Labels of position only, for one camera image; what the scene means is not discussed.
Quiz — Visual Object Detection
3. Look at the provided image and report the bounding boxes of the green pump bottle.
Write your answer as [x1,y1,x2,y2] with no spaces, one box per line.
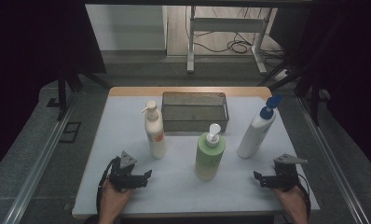
[194,123,227,182]

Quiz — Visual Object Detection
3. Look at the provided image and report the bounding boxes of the white cabinet panel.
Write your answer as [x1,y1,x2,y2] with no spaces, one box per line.
[85,4,168,52]

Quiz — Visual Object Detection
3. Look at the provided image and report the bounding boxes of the black floor cables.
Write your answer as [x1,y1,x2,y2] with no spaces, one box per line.
[192,7,285,68]

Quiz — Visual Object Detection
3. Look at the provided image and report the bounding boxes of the person's right hand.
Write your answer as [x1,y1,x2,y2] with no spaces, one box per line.
[273,184,309,220]

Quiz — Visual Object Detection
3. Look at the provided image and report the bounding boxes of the white bottle with blue pump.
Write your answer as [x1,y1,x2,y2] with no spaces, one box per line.
[236,94,283,160]

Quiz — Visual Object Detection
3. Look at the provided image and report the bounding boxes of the black metal stand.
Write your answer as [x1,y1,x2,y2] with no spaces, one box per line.
[56,69,84,121]
[257,59,331,127]

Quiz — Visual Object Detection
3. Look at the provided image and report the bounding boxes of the grey metal mesh basket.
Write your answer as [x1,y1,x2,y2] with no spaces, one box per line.
[160,91,230,133]

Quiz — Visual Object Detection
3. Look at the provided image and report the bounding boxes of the white metal desk frame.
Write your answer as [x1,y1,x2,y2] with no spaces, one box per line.
[185,5,273,76]

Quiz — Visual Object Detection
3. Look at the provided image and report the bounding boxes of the white table mat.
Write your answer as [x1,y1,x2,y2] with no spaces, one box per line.
[72,94,321,217]

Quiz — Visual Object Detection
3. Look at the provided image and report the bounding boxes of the cream pump bottle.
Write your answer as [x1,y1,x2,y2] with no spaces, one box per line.
[140,100,168,161]

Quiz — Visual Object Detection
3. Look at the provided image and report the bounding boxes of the white power strip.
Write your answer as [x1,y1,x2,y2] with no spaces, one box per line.
[272,68,291,82]

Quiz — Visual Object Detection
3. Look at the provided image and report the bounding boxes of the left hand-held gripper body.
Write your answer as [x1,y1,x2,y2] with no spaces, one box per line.
[107,150,144,192]

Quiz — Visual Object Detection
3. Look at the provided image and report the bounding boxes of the person's left hand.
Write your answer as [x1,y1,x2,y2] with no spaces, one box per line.
[98,179,135,219]

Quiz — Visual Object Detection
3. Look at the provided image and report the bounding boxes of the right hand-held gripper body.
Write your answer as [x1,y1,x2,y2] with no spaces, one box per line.
[273,153,309,191]

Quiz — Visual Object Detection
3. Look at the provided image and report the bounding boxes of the metal floor rail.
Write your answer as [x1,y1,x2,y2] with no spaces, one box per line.
[2,92,79,224]
[296,96,371,224]

